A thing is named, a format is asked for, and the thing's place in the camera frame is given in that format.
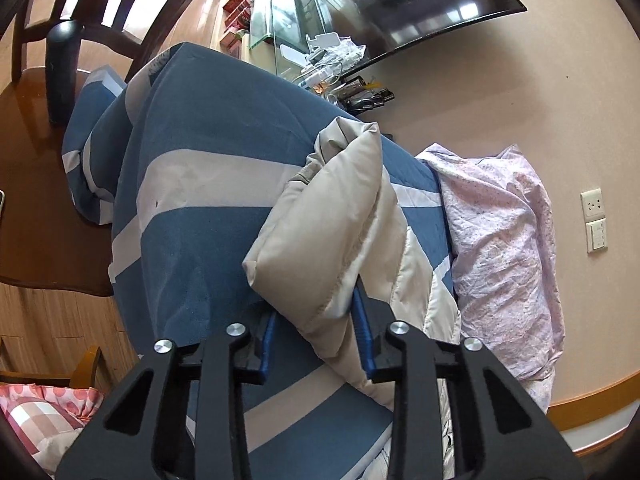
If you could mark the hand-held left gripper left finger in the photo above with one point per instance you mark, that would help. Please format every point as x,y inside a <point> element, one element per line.
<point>269,346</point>

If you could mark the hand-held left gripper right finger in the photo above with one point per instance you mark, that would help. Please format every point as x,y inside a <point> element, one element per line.
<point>364,340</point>

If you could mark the beige down jacket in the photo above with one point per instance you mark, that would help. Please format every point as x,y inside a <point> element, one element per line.
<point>310,240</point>

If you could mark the pink floral pillow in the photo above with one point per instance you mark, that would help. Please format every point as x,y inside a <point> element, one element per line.
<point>505,260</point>

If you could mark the light wooden armchair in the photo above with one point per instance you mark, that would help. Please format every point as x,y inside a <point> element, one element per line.
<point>85,367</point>

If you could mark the blue striped bed sheet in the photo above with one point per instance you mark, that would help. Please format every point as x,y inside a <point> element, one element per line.
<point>200,125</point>

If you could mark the wooden baseboard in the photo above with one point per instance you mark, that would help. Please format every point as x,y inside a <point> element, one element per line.
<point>590,405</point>

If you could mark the pink checkered cushion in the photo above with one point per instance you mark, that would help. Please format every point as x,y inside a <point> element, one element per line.
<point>40,420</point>

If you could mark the black box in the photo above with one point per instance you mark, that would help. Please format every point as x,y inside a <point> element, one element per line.
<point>367,96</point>

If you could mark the white power strip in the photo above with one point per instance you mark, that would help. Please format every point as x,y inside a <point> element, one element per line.
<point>320,78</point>

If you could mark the clear plastic bags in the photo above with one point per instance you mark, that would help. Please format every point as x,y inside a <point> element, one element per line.
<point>347,52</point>

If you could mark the white phone holder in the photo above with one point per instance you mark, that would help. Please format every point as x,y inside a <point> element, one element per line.
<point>324,40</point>

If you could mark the dark wooden slatted chair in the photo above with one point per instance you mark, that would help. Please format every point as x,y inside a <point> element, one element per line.
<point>120,40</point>

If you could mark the black flat television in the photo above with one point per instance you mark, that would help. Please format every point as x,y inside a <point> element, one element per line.
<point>425,5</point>

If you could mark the black cylindrical container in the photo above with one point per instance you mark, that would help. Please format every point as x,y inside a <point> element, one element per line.
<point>62,75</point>

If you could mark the white wall switch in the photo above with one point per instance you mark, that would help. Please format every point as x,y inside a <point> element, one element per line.
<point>597,236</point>

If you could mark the white wall socket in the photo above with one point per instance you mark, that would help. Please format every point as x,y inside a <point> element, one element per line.
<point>592,204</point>

